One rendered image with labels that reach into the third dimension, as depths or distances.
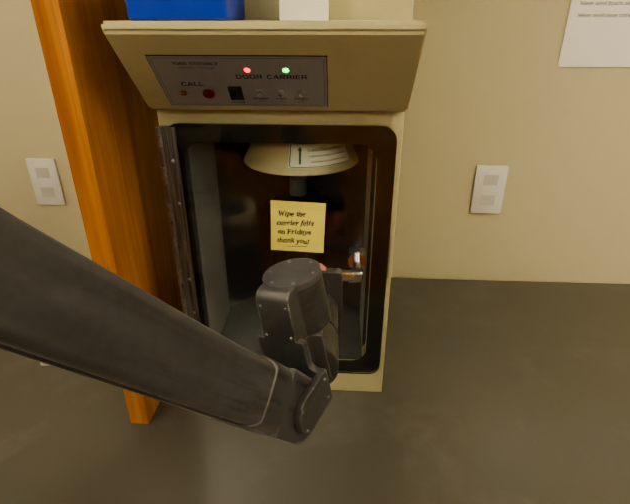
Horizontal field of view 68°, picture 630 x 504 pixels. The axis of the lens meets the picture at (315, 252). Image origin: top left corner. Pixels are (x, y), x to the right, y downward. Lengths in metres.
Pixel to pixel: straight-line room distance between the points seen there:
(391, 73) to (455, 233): 0.69
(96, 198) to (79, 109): 0.11
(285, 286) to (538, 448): 0.52
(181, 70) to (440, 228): 0.77
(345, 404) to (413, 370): 0.15
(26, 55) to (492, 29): 0.97
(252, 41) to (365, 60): 0.12
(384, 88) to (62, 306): 0.42
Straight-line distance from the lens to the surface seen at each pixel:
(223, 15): 0.52
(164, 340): 0.30
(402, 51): 0.52
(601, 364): 1.04
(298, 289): 0.43
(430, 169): 1.11
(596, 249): 1.32
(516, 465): 0.79
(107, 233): 0.65
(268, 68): 0.55
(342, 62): 0.53
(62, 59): 0.61
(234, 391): 0.36
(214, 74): 0.56
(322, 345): 0.46
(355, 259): 0.67
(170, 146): 0.66
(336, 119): 0.63
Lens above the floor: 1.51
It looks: 27 degrees down
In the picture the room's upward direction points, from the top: straight up
